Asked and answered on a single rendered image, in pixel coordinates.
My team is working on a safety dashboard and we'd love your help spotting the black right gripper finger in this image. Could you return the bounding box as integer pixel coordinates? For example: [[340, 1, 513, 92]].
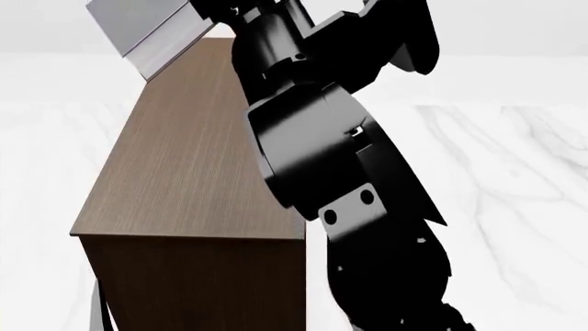
[[187, 0, 236, 25]]

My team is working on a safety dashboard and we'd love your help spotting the brown wooden cabinet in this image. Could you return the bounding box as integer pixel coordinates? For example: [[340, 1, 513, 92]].
[[68, 36, 307, 331]]

